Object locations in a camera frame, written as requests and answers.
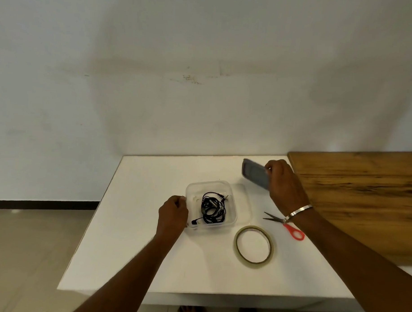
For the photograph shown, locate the person's right hand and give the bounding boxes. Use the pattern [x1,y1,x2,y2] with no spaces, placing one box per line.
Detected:
[263,158,313,218]

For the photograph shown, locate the person's left hand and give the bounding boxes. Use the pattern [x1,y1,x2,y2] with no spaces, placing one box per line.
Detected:
[155,194,190,242]

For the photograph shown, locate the container with grey lid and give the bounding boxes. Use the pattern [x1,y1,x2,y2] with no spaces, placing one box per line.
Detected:
[184,179,239,232]

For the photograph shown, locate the red-handled scissors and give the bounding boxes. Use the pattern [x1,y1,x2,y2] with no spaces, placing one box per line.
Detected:
[262,211,306,242]

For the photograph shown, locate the clear tape roll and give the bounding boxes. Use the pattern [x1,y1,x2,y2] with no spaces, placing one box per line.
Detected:
[232,225,275,269]

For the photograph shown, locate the person's left forearm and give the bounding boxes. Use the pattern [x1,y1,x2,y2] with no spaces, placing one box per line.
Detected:
[71,229,179,312]

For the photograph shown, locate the person's right forearm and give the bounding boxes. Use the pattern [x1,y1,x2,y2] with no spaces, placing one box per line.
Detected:
[286,207,412,312]

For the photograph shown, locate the brown wooden board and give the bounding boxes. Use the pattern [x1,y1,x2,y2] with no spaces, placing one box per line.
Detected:
[283,147,412,266]

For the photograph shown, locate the black skirting board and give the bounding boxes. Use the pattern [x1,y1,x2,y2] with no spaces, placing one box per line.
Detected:
[0,197,101,213]

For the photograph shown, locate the silver bracelet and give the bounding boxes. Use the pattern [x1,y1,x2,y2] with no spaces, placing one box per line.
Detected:
[282,203,314,224]

